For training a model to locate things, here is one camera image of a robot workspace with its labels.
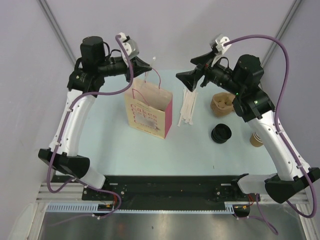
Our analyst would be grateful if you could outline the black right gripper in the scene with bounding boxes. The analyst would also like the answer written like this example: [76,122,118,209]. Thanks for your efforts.
[176,50,244,96]

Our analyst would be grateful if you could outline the single white straw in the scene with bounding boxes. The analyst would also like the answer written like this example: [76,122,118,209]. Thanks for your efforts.
[144,56,157,85]

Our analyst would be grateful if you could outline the pink paper gift bag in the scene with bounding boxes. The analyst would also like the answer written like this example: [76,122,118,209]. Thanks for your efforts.
[124,77,173,139]

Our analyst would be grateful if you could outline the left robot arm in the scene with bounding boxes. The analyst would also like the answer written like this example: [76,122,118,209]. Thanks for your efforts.
[38,32,152,200]

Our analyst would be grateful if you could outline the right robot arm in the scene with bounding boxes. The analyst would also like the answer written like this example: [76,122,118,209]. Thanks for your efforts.
[175,52,320,204]

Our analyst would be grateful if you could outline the white wrapped straws bundle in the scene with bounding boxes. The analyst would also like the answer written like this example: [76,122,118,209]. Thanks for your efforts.
[177,87,198,127]

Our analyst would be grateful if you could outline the brown pulp cup carrier stack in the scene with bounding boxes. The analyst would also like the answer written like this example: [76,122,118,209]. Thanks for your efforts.
[210,92,235,117]

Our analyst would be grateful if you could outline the black cup lid stack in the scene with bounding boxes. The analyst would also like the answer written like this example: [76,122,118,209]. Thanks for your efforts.
[210,123,232,144]

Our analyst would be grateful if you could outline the brown paper cup stack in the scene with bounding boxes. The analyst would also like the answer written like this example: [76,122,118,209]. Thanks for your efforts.
[249,131,264,148]

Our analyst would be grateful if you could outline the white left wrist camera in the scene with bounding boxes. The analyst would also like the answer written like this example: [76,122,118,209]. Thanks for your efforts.
[115,32,140,62]

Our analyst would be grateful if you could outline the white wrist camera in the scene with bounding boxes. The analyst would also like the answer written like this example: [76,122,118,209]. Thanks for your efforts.
[115,32,140,62]
[210,33,230,67]

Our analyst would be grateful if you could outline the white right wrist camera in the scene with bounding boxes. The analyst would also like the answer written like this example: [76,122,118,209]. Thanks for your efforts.
[210,33,230,67]

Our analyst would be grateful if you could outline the left aluminium frame post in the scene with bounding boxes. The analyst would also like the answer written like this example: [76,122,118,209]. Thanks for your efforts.
[36,0,77,70]

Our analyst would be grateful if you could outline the aluminium frame post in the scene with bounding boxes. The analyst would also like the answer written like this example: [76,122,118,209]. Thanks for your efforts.
[36,0,77,70]
[262,0,304,70]

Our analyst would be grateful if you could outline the right aluminium frame post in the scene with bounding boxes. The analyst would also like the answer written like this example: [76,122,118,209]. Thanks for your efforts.
[262,0,304,70]

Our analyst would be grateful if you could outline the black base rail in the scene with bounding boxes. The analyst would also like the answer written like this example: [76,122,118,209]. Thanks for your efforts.
[51,174,261,212]

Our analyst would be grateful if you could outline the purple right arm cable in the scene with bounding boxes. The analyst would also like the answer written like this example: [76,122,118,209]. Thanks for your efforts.
[222,34,316,236]

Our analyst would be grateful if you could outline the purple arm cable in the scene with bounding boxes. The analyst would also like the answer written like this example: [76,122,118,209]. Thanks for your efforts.
[222,34,316,236]
[46,34,135,227]

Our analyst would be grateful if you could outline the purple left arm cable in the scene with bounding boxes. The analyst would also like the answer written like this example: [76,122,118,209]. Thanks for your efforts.
[46,34,135,227]

